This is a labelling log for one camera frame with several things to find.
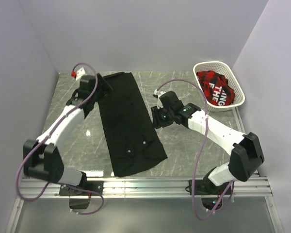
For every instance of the black long sleeve shirt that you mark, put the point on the black long sleeve shirt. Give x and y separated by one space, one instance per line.
132 141

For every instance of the aluminium rail frame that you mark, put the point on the aluminium rail frame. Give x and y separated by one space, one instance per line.
249 208

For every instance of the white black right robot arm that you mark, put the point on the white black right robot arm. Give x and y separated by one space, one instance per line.
245 151

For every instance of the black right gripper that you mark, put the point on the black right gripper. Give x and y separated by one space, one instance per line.
157 123

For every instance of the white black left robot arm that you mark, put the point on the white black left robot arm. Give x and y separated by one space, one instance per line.
42 159

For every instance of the red black plaid shirt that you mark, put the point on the red black plaid shirt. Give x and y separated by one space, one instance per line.
215 87

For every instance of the white plastic laundry basket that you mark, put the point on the white plastic laundry basket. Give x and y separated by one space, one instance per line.
225 70

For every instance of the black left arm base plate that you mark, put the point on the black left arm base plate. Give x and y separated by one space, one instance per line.
81 191

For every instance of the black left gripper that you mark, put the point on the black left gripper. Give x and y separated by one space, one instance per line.
104 89

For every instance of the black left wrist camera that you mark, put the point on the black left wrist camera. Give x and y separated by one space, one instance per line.
85 80

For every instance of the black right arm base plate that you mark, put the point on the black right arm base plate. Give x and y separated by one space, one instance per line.
209 196

